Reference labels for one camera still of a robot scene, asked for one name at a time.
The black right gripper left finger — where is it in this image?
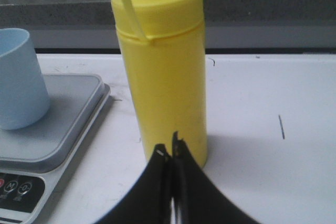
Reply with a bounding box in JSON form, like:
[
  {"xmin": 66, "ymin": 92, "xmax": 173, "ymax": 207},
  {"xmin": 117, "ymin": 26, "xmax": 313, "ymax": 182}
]
[{"xmin": 97, "ymin": 144, "xmax": 172, "ymax": 223}]

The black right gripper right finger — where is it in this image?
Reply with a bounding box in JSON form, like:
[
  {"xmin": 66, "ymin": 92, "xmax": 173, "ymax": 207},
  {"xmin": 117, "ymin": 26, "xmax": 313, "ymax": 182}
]
[{"xmin": 172, "ymin": 132, "xmax": 257, "ymax": 223}]

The light blue plastic cup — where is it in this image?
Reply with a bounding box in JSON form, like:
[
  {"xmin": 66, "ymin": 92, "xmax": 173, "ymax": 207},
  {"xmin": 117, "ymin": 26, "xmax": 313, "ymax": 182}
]
[{"xmin": 1, "ymin": 28, "xmax": 50, "ymax": 130}]

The yellow squeeze bottle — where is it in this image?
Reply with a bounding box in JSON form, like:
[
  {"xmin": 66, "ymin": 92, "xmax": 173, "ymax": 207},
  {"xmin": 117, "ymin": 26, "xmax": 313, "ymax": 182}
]
[{"xmin": 111, "ymin": 0, "xmax": 207, "ymax": 166}]

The silver electronic kitchen scale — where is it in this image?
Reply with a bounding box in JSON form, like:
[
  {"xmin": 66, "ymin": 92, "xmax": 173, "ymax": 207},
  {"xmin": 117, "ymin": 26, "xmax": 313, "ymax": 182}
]
[{"xmin": 1, "ymin": 74, "xmax": 110, "ymax": 223}]

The grey stone counter ledge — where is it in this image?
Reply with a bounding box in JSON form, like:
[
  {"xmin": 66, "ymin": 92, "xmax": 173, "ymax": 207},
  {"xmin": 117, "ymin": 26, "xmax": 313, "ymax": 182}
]
[{"xmin": 1, "ymin": 0, "xmax": 335, "ymax": 27}]

